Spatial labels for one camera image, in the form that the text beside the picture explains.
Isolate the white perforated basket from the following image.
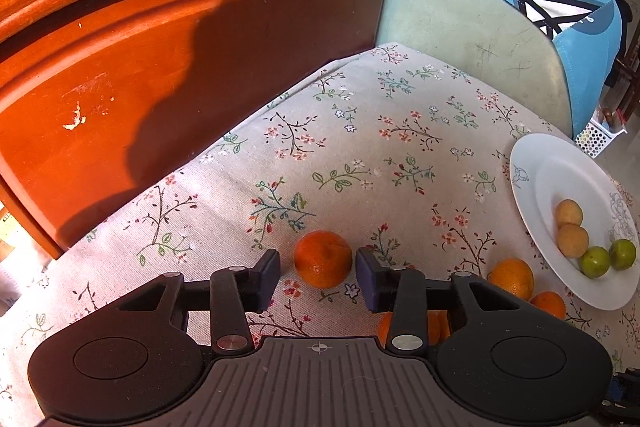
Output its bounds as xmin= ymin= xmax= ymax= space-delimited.
xmin=575 ymin=119 xmax=627 ymax=159

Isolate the lone small tangerine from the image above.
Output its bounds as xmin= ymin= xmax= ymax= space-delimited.
xmin=293 ymin=231 xmax=354 ymax=289

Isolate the white floral plate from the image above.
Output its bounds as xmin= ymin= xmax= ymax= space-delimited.
xmin=510 ymin=133 xmax=639 ymax=311

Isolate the small green fruit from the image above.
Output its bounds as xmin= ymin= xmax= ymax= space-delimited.
xmin=578 ymin=246 xmax=611 ymax=280

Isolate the brown kiwi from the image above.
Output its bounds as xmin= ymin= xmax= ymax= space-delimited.
xmin=554 ymin=199 xmax=584 ymax=228
xmin=556 ymin=223 xmax=589 ymax=259

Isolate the floral tablecloth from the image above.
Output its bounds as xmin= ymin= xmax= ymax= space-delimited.
xmin=1 ymin=43 xmax=639 ymax=426

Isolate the pale green sofa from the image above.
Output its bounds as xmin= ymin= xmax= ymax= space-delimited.
xmin=376 ymin=0 xmax=573 ymax=135

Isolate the red wooden cabinet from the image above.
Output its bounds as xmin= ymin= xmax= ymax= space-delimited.
xmin=1 ymin=0 xmax=384 ymax=257

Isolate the large green fruit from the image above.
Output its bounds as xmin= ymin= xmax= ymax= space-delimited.
xmin=608 ymin=239 xmax=637 ymax=271

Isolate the tangerine top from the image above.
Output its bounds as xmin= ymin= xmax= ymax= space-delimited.
xmin=487 ymin=258 xmax=535 ymax=301

